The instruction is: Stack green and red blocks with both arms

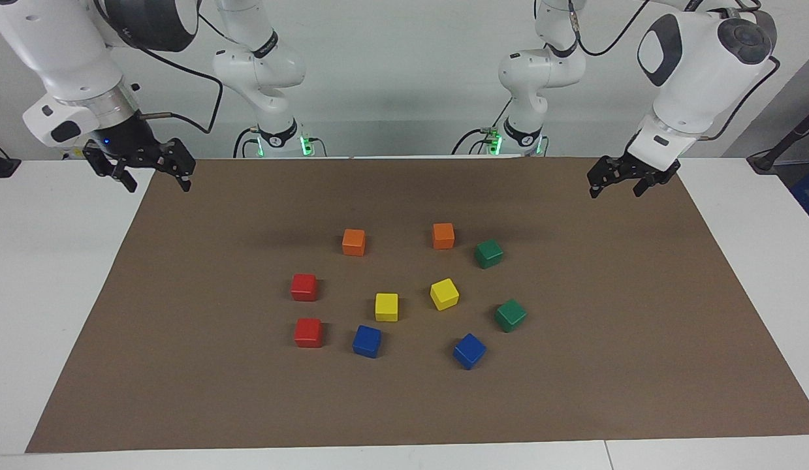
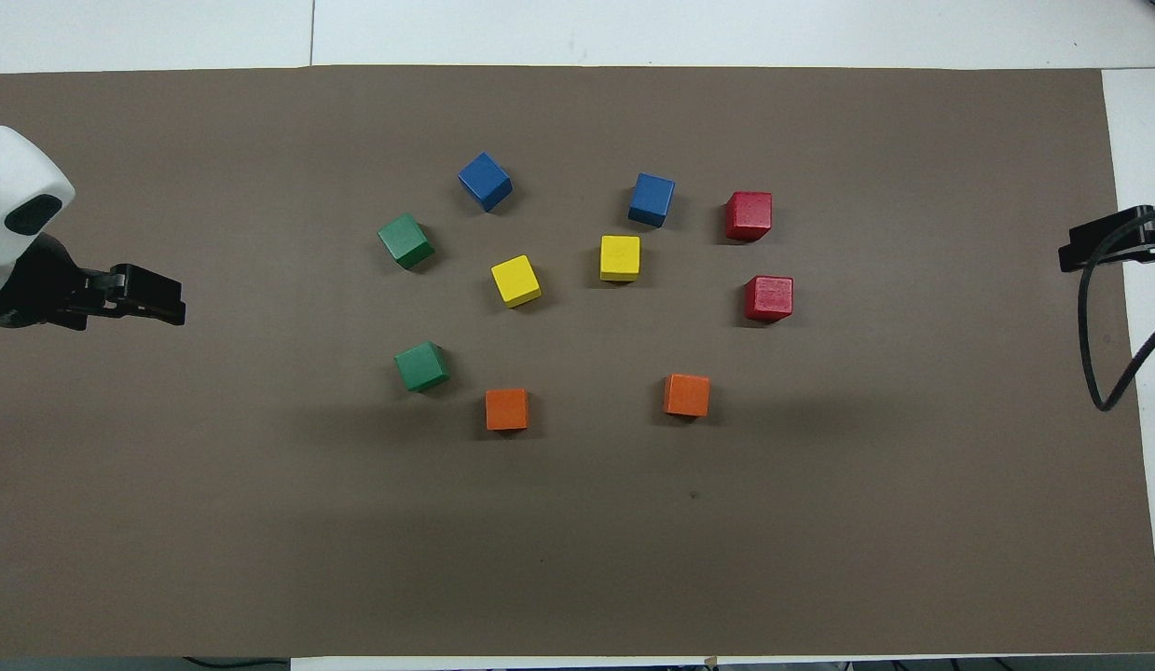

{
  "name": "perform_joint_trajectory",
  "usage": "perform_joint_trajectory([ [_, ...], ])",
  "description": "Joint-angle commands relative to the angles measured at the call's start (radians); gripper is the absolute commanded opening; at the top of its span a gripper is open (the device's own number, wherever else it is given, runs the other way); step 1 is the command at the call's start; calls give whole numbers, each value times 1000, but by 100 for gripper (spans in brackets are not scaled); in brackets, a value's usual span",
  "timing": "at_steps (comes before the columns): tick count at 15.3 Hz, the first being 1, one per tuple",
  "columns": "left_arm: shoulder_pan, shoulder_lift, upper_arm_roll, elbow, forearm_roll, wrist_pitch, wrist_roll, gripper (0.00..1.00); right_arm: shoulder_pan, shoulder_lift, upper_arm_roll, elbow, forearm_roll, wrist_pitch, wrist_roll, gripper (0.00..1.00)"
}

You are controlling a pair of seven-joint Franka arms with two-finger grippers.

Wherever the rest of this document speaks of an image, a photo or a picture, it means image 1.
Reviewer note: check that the red wooden block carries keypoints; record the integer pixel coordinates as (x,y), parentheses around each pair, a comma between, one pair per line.
(303,287)
(308,333)

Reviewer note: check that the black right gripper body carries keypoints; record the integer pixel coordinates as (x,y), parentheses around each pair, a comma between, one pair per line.
(126,140)

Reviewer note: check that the black stand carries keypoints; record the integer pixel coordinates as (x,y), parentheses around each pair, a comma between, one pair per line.
(766,160)

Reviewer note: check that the blue wooden block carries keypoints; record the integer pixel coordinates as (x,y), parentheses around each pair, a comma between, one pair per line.
(367,341)
(469,350)

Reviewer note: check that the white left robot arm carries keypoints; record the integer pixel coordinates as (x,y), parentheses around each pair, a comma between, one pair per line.
(691,78)

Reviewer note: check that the orange wooden block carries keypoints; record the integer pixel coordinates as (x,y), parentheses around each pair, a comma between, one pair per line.
(443,235)
(354,242)

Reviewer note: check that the white socket box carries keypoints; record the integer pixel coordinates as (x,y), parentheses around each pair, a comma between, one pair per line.
(71,154)

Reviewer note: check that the yellow wooden block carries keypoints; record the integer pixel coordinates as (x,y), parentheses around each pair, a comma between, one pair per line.
(386,307)
(444,294)

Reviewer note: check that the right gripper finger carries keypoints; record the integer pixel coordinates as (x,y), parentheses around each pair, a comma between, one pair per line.
(113,171)
(182,166)

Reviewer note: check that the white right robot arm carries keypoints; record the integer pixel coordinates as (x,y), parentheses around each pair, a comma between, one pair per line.
(51,46)

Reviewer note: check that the green wooden block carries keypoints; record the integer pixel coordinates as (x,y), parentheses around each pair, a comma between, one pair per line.
(488,253)
(510,315)

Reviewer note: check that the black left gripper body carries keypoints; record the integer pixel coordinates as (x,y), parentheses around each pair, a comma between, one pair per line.
(639,166)

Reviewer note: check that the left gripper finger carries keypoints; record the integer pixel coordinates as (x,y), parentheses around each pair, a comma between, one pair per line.
(600,175)
(646,186)

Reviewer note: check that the brown table mat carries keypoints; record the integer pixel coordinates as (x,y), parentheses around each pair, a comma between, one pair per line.
(404,405)

